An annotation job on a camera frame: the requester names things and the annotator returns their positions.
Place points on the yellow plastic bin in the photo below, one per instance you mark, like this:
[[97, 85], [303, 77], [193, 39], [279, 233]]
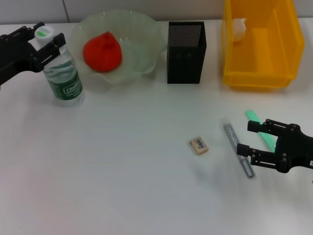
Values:
[[264, 61]]

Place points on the grey pen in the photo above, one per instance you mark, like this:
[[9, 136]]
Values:
[[231, 134]]

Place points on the red-orange fruit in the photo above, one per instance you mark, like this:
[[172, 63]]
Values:
[[101, 54]]

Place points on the black mesh pen holder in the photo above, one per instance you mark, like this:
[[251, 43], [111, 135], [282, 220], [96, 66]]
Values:
[[185, 61]]

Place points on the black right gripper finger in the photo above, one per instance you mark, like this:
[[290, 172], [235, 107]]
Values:
[[266, 127], [261, 156]]

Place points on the mint green pen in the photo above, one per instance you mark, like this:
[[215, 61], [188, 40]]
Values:
[[267, 140]]

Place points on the white paper ball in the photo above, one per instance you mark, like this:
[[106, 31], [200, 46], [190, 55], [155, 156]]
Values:
[[239, 30]]

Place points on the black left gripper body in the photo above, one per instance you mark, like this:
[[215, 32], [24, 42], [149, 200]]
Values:
[[17, 56]]

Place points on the clear water bottle green label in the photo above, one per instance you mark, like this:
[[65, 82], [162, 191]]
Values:
[[63, 80]]

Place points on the beige eraser with barcode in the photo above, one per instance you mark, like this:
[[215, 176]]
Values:
[[199, 146]]

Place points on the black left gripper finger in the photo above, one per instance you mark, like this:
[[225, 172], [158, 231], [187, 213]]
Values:
[[24, 31], [52, 50]]

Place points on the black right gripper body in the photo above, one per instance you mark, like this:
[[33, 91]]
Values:
[[296, 151]]

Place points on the pale green glass fruit plate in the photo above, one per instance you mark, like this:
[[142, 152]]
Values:
[[139, 49]]

